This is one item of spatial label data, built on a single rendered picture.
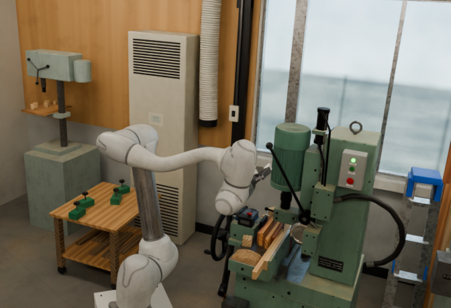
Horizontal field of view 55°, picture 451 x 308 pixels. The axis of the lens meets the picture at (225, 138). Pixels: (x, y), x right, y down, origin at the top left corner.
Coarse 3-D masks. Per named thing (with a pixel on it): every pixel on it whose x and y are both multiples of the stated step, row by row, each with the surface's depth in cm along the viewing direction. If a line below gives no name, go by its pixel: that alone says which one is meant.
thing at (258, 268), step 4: (280, 232) 227; (276, 240) 219; (272, 244) 216; (268, 248) 212; (268, 252) 209; (264, 256) 205; (260, 260) 202; (260, 264) 199; (256, 268) 196; (260, 268) 198; (252, 272) 194; (256, 272) 193; (252, 276) 194; (256, 276) 194
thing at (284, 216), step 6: (276, 210) 224; (282, 210) 223; (288, 210) 223; (294, 210) 224; (276, 216) 225; (282, 216) 224; (288, 216) 222; (294, 216) 221; (282, 222) 225; (288, 222) 223
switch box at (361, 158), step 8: (344, 152) 188; (352, 152) 188; (360, 152) 189; (344, 160) 188; (360, 160) 185; (344, 168) 189; (360, 168) 186; (344, 176) 190; (352, 176) 189; (360, 176) 187; (344, 184) 191; (352, 184) 190; (360, 184) 188
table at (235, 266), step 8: (232, 240) 231; (240, 240) 231; (256, 240) 226; (240, 248) 218; (248, 248) 218; (256, 248) 219; (288, 248) 228; (280, 256) 214; (232, 264) 208; (240, 264) 207; (248, 264) 205; (240, 272) 208; (248, 272) 206; (264, 272) 202; (272, 272) 206; (264, 280) 203
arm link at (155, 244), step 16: (128, 128) 194; (144, 128) 199; (144, 144) 195; (144, 176) 201; (144, 192) 202; (144, 208) 204; (144, 224) 205; (160, 224) 208; (144, 240) 208; (160, 240) 207; (160, 256) 205; (176, 256) 215
